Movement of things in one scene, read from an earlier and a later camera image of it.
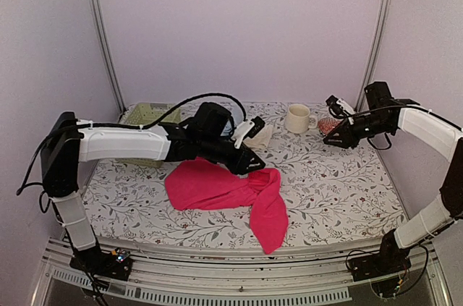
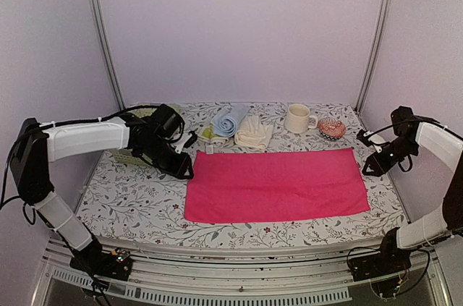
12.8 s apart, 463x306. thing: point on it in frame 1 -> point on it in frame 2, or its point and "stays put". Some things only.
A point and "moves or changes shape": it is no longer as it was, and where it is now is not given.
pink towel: [204, 184] moves or changes shape
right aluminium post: [372, 64] stays put
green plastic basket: [143, 115] stays put
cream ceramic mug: [298, 119] stays put
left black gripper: [240, 166] -> [178, 170]
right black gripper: [349, 139] -> [372, 159]
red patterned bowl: [325, 125] stays put
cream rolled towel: [261, 141] stays put
